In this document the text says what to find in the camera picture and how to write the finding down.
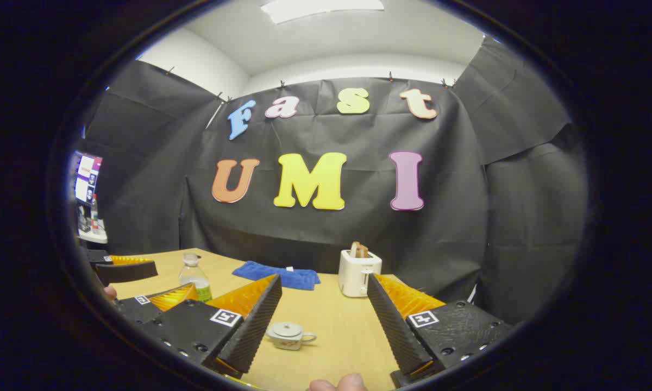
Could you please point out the clear green-label water bottle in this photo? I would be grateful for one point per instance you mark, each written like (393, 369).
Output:
(194, 279)

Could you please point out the colourful display screen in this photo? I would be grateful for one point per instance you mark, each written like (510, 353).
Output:
(88, 176)

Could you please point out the brown bread slice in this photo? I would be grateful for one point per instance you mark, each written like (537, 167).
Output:
(354, 250)
(363, 251)

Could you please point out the white teacup lid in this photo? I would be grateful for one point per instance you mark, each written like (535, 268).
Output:
(287, 328)

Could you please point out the white side table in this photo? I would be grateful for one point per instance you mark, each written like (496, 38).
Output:
(95, 236)

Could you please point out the white toaster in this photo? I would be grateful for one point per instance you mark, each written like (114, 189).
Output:
(356, 274)

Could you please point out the small background bottle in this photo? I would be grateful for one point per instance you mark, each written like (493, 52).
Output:
(94, 212)

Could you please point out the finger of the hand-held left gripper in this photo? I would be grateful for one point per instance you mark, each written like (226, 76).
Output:
(141, 310)
(127, 270)

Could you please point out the blue towel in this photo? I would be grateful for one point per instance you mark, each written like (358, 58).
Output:
(282, 274)

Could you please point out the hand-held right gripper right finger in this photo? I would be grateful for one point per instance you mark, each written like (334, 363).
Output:
(394, 326)

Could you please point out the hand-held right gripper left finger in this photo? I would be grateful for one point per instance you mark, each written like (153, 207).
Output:
(252, 326)

